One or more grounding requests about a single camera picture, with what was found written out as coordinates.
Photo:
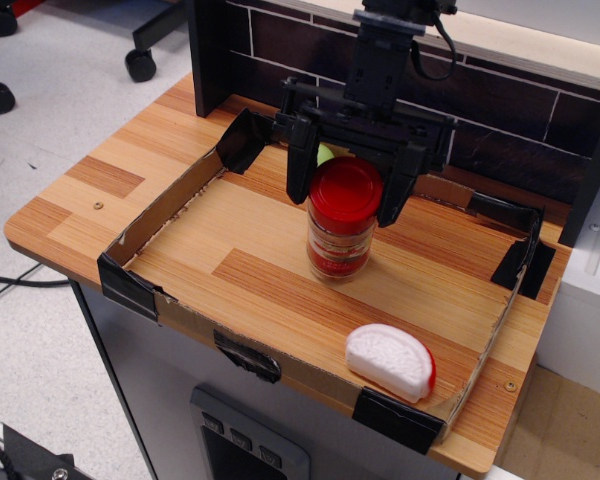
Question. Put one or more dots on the green toy pear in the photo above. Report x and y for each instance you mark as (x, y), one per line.
(324, 154)

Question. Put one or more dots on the black office chair base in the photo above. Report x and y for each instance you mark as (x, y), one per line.
(139, 61)

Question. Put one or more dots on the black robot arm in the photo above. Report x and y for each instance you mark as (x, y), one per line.
(401, 11)

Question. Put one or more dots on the white side cabinet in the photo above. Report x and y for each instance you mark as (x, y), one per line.
(570, 342)

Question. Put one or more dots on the grey cabinet control panel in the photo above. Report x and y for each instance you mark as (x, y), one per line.
(235, 446)

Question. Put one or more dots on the black metal bracket with screw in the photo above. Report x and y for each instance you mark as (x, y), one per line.
(22, 458)

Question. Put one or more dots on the cardboard fence with black tape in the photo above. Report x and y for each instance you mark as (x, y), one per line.
(221, 257)

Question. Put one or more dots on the red-capped basil spice bottle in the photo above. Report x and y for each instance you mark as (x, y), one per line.
(343, 200)

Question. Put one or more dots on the dark brick-pattern backsplash panel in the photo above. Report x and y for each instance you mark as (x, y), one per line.
(521, 134)

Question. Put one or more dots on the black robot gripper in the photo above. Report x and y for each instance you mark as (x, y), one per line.
(365, 116)

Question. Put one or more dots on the white and red toy cheese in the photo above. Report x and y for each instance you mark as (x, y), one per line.
(392, 359)

